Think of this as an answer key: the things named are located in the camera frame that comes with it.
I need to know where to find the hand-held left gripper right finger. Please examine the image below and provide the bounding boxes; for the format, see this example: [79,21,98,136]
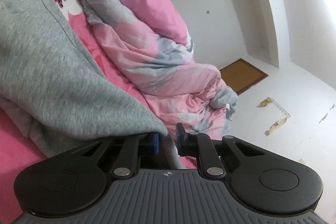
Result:
[175,122,265,180]

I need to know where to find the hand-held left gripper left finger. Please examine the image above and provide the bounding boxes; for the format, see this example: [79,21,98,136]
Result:
[70,132,160,180]

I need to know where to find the grey sweatpants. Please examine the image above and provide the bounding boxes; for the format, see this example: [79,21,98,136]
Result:
[0,0,184,169]

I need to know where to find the pink grey floral duvet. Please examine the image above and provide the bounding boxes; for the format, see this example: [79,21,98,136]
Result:
[59,0,239,142]

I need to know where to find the wooden door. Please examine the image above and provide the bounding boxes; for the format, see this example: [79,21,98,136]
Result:
[219,58,269,95]

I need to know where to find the wall hook rack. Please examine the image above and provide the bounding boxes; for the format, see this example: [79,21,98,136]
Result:
[260,97,291,136]

